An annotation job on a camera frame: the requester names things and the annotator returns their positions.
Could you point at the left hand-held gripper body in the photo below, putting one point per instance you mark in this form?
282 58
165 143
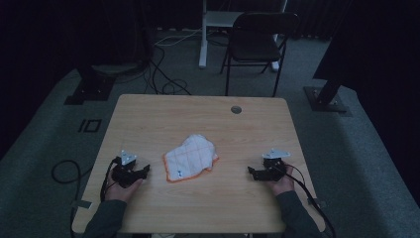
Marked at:
123 175

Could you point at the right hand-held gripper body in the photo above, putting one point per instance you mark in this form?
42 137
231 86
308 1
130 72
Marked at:
273 170

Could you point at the white cloth with orange edge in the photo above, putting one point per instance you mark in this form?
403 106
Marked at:
191 158

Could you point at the person's left hand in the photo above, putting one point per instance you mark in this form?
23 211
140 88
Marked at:
119 192

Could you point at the person's right hand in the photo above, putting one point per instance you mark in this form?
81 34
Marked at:
283 185

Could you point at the grey tape piece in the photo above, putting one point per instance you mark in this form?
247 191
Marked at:
316 202
81 204

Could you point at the grey round table grommet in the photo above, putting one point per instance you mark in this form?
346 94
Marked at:
236 109

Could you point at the black slanted metal stand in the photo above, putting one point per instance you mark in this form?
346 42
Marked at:
327 95

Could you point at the black stand with flat base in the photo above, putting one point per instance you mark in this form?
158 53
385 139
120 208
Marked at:
94 87

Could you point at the black folding chair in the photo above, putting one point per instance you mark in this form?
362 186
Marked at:
256 46

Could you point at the white desk frame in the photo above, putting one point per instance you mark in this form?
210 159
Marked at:
203 49

